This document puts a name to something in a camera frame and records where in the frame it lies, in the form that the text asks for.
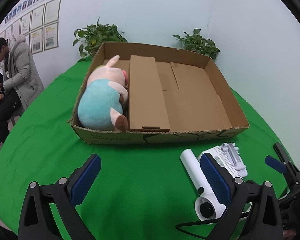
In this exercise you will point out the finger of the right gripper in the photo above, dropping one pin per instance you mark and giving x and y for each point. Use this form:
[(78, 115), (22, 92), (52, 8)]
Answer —
[(292, 173), (275, 164)]

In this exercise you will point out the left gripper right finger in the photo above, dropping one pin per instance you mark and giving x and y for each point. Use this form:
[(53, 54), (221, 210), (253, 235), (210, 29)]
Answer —
[(258, 203)]

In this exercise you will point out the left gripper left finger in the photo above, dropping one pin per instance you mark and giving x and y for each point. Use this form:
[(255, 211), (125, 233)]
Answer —
[(37, 221)]

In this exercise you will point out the white hair dryer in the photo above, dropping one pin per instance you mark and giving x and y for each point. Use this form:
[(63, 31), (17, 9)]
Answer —
[(206, 205)]

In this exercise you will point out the white and green medicine box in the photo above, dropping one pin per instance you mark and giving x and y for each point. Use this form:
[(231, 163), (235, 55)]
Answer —
[(222, 160)]

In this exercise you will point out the green tablecloth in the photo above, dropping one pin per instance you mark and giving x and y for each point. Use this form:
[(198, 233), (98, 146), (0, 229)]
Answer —
[(141, 192)]

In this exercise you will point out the pink and teal plush pig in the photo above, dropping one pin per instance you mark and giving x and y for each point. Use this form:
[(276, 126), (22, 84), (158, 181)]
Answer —
[(104, 99)]

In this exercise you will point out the large cardboard box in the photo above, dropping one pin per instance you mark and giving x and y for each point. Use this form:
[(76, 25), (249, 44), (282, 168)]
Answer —
[(175, 95)]

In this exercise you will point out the right potted plant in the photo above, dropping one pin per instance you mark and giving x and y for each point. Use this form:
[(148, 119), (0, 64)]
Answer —
[(195, 42)]

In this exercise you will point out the potted plant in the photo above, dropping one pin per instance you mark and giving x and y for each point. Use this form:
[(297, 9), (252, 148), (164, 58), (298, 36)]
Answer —
[(195, 42), (91, 37)]

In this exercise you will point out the man in grey coat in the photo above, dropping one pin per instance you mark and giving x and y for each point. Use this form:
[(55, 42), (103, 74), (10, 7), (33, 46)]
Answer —
[(21, 84)]

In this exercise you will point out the left potted plant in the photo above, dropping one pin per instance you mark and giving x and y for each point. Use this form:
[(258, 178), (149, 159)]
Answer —
[(91, 37)]

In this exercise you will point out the framed certificates on wall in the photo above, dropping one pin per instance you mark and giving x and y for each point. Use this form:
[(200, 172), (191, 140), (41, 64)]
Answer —
[(37, 20)]

